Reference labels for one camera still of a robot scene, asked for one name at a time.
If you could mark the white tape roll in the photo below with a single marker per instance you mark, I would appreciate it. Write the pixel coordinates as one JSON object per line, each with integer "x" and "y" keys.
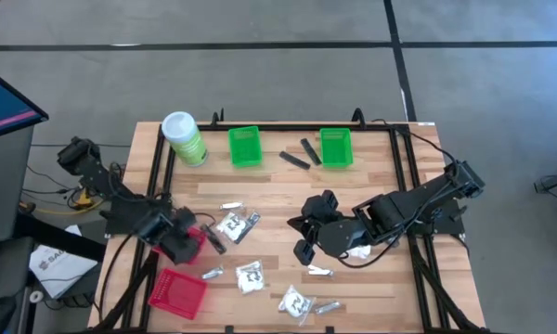
{"x": 36, "y": 296}

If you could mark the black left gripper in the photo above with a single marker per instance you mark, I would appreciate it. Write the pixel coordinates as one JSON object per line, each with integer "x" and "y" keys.
{"x": 182, "y": 235}

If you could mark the green plastic basket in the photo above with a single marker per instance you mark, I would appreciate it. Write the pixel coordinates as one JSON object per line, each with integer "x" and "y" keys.
{"x": 245, "y": 147}
{"x": 336, "y": 148}

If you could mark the black aluminium table frame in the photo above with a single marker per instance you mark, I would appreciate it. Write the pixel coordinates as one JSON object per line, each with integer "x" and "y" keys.
{"x": 260, "y": 127}

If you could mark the clear bag of cotton balls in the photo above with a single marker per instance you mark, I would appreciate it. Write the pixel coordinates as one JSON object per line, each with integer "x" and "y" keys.
{"x": 358, "y": 252}
{"x": 297, "y": 304}
{"x": 250, "y": 277}
{"x": 234, "y": 227}

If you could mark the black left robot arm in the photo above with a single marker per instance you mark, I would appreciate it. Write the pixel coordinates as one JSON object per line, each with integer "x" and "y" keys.
{"x": 97, "y": 171}

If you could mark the monitor with blue screen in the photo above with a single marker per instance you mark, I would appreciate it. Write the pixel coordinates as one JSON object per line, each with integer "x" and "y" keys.
{"x": 4, "y": 104}

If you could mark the green disinfecting wipes canister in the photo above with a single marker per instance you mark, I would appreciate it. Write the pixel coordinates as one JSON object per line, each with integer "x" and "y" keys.
{"x": 185, "y": 139}

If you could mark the red plastic basket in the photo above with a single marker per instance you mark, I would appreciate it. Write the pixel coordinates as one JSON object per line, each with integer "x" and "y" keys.
{"x": 176, "y": 294}
{"x": 202, "y": 246}

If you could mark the silver nail clipper packet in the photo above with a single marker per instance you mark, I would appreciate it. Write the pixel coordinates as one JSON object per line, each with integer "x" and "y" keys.
{"x": 232, "y": 205}
{"x": 320, "y": 271}
{"x": 327, "y": 307}
{"x": 212, "y": 273}

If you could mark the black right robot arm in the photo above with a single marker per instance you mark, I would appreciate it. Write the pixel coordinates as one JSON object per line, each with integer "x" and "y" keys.
{"x": 422, "y": 195}

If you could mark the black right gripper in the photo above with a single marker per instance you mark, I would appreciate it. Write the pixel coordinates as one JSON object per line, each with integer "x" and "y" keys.
{"x": 306, "y": 229}

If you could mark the black comb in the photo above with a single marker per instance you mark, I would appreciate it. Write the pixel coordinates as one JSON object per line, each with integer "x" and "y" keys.
{"x": 311, "y": 151}

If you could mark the white printed booklet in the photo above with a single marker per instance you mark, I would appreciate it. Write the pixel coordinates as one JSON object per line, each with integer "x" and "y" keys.
{"x": 58, "y": 273}

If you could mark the grey cabinet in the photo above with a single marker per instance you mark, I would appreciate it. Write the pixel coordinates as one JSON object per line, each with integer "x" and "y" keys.
{"x": 4, "y": 185}

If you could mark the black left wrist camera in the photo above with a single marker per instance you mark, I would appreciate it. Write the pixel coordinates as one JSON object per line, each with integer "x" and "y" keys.
{"x": 153, "y": 227}

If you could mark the black frame clamp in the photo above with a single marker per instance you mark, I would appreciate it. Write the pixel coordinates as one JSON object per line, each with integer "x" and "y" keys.
{"x": 218, "y": 118}
{"x": 329, "y": 330}
{"x": 229, "y": 330}
{"x": 358, "y": 117}

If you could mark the black beam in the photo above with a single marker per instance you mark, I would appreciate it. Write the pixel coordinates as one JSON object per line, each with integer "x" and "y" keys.
{"x": 60, "y": 236}

